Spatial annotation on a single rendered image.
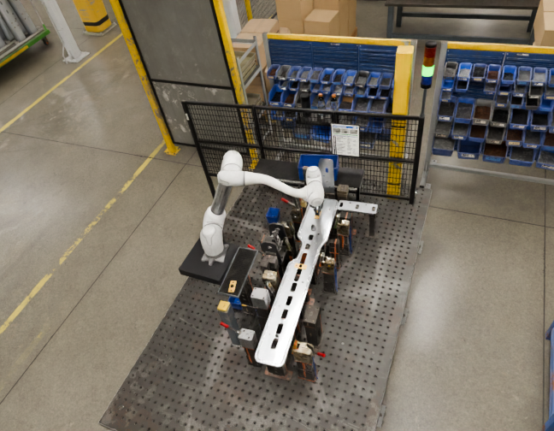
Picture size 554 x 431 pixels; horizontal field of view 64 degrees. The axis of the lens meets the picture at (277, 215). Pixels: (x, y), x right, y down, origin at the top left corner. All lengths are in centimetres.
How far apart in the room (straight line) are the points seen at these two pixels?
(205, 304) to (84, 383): 140
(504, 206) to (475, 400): 204
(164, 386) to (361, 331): 133
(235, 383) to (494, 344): 208
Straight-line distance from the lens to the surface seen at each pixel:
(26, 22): 1022
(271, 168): 369
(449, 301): 411
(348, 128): 338
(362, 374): 295
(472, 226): 468
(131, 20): 512
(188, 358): 317
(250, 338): 270
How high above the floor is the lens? 341
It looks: 46 degrees down
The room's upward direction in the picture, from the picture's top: 11 degrees counter-clockwise
